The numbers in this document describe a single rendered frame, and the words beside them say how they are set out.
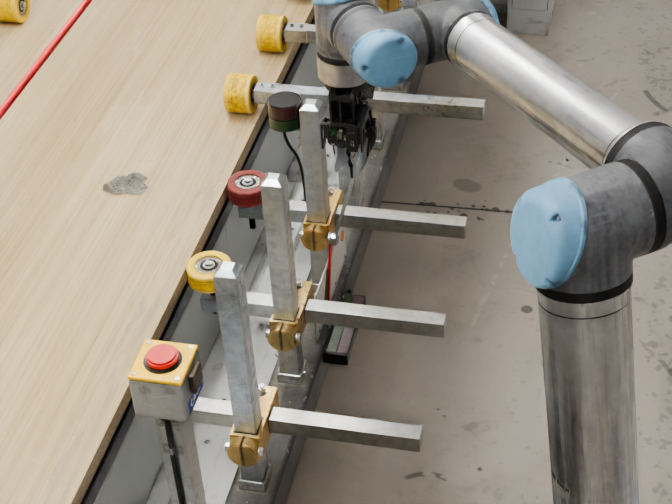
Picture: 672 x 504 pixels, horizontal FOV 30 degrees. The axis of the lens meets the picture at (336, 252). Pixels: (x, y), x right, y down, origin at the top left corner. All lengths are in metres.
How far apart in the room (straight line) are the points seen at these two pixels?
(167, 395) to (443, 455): 1.59
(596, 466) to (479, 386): 1.64
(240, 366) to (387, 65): 0.50
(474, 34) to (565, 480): 0.66
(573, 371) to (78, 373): 0.86
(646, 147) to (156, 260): 1.01
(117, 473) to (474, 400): 1.35
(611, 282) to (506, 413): 1.72
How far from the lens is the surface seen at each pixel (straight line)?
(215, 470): 2.23
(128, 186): 2.40
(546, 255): 1.43
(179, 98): 2.66
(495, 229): 3.72
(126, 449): 2.08
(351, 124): 2.07
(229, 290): 1.79
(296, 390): 2.24
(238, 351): 1.87
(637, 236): 1.46
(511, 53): 1.80
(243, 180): 2.38
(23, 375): 2.06
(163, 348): 1.56
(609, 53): 4.60
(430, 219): 2.33
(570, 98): 1.67
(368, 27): 1.90
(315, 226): 2.32
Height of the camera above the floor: 2.28
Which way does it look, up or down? 39 degrees down
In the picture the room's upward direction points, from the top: 3 degrees counter-clockwise
